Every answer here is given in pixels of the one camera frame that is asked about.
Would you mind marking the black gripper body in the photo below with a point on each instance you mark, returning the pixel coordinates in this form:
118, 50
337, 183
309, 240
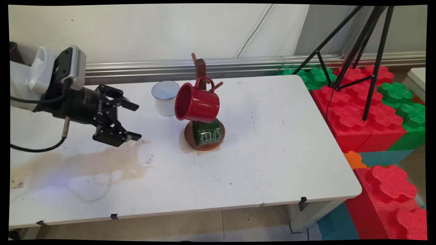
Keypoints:
83, 105

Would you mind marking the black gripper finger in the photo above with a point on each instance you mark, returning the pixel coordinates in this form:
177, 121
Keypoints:
112, 132
114, 97

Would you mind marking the red enamel mug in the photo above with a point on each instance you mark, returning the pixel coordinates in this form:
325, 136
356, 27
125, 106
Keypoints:
201, 103

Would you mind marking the white enamel mug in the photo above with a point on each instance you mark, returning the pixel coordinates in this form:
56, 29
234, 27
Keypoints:
165, 103

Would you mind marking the black table edge clip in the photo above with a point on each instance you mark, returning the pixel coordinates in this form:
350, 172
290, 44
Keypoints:
41, 223
302, 201
114, 216

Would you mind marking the brown wooden mug tree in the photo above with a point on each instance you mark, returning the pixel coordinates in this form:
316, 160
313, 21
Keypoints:
201, 66

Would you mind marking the green printed enamel mug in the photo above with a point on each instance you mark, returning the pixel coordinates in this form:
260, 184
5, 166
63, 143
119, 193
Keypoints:
207, 134

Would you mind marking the green foam building block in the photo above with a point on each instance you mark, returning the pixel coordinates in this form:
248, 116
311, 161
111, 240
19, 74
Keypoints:
414, 115
318, 76

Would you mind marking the white table leg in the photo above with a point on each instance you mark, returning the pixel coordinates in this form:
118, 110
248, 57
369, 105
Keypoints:
313, 214

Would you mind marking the teal foam building block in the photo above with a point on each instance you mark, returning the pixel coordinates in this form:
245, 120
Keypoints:
385, 157
337, 223

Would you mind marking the orange foam building block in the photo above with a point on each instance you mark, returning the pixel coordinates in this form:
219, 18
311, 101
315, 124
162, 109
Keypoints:
354, 160

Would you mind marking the black tripod stand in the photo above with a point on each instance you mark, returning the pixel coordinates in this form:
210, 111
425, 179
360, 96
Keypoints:
378, 61

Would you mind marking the white side table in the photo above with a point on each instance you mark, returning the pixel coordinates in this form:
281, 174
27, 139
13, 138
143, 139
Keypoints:
417, 76

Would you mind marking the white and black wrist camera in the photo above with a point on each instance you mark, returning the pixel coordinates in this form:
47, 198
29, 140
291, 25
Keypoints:
73, 66

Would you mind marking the aluminium wall rail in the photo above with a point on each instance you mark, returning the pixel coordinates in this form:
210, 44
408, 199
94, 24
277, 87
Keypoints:
153, 69

